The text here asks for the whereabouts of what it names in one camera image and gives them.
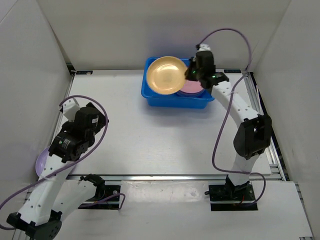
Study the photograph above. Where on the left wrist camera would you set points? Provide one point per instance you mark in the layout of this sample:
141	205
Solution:
69	109

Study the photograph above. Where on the left aluminium rail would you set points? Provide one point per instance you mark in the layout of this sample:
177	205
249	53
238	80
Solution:
18	234

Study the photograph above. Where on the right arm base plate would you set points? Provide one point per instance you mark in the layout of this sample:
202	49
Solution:
220	201

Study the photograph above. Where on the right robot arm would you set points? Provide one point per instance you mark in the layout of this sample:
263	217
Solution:
254	130

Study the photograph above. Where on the pink plate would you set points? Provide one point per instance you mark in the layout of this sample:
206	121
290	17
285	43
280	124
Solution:
188	94
191	87

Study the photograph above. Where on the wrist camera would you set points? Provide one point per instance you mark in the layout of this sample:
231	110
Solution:
69	109
203	47

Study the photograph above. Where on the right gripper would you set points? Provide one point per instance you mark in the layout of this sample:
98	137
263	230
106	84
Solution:
192	63

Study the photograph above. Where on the blue plastic bin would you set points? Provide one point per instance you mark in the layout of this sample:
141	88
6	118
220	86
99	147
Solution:
175	100

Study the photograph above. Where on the purple plate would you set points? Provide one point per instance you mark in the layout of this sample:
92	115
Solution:
41	161

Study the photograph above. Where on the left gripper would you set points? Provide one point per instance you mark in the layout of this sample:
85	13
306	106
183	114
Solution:
101	122

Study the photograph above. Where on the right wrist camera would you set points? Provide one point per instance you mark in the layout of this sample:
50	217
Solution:
203	47

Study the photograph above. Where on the pink plate front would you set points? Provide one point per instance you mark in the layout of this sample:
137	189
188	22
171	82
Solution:
191	87

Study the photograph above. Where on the yellow plate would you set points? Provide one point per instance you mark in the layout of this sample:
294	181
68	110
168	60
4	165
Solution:
166	75

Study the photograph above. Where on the pink plate back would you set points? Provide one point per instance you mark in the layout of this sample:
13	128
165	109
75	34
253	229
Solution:
188	94

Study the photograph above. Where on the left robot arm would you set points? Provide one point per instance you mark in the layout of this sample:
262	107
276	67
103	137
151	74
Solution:
42	214

